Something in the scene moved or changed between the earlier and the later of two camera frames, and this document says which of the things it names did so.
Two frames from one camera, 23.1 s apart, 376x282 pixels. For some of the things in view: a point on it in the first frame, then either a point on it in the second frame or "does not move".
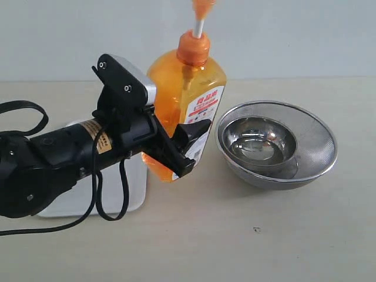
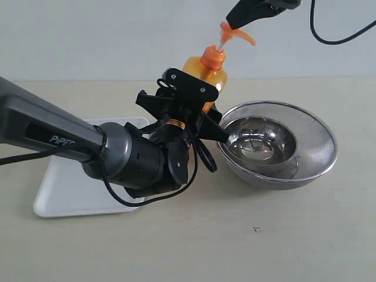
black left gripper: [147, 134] -> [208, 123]
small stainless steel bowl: [262, 144] does not move
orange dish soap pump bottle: [188, 90] -> [210, 66]
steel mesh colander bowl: [316, 143] does not move
